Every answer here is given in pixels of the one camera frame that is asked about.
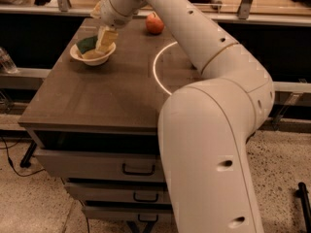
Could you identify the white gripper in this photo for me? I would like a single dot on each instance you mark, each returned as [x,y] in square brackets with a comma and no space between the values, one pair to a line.
[109,14]

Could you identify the green and yellow sponge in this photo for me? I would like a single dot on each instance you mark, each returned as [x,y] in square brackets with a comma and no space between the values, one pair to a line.
[88,49]

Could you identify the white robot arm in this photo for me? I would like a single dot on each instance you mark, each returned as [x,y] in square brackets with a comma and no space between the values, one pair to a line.
[203,127]

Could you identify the white paper bowl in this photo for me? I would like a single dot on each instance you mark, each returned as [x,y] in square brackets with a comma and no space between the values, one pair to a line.
[100,59]

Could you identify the red apple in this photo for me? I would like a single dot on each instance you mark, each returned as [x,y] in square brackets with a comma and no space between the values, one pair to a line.
[154,24]

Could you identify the grey drawer cabinet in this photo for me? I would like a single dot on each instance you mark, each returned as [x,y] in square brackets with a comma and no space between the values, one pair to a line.
[113,107]

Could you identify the clear plastic bottle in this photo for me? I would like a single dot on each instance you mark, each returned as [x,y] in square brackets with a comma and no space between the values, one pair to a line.
[7,63]

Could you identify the black stand leg left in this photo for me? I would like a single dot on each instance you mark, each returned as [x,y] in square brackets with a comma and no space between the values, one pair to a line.
[25,162]

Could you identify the black stand leg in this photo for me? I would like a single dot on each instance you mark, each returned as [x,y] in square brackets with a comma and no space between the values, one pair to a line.
[305,203]
[25,162]

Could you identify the metal railing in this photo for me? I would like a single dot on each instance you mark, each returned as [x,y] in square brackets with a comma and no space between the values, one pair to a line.
[276,9]

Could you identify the black stand leg right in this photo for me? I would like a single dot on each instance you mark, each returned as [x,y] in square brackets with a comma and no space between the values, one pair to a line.
[305,203]

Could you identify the top drawer with handle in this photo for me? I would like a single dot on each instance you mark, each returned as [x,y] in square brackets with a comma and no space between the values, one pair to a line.
[102,166]

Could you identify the drawer with handle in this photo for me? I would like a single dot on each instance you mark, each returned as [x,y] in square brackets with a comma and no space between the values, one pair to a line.
[149,193]
[102,166]
[128,214]

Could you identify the middle drawer with handle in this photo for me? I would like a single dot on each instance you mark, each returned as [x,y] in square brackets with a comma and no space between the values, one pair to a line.
[149,193]

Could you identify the bottom drawer with handle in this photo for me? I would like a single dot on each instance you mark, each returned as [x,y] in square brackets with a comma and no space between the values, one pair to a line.
[128,214]

